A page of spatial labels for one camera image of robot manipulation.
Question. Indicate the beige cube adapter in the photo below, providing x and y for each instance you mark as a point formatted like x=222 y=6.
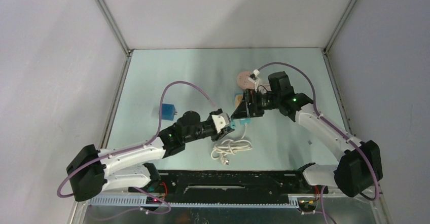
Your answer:
x=238 y=100

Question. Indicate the teal power strip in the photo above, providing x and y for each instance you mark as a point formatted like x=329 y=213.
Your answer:
x=244 y=121

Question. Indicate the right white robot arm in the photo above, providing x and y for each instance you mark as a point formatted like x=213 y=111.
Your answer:
x=359 y=163

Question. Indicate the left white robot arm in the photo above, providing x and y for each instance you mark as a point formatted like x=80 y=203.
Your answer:
x=93 y=171

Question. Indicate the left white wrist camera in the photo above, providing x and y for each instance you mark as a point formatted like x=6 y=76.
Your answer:
x=220 y=119

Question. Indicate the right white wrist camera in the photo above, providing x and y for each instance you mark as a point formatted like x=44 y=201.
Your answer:
x=254 y=78

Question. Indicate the pink round power strip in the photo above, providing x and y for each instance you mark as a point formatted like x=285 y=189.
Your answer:
x=243 y=82

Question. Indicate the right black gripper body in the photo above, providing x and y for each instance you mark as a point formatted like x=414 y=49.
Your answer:
x=259 y=101

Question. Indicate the blue cube socket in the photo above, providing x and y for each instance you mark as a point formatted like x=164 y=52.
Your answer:
x=168 y=112

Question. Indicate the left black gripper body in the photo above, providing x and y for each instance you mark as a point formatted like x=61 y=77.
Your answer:
x=214 y=135

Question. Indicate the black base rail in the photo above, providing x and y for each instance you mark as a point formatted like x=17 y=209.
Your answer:
x=230 y=186

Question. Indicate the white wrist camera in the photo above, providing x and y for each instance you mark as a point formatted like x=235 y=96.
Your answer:
x=220 y=119
x=254 y=78

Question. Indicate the grey cable duct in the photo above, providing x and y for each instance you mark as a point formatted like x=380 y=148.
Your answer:
x=144 y=201

